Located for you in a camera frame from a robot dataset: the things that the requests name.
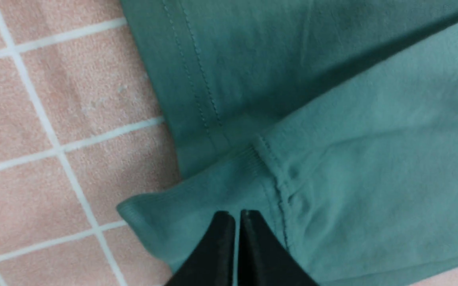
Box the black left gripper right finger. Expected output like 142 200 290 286
238 210 317 286

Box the green long-sleeved shirt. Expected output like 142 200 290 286
117 0 458 286

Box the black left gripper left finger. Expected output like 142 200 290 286
166 211 236 286

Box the pink grid tablecloth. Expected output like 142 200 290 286
0 0 458 286

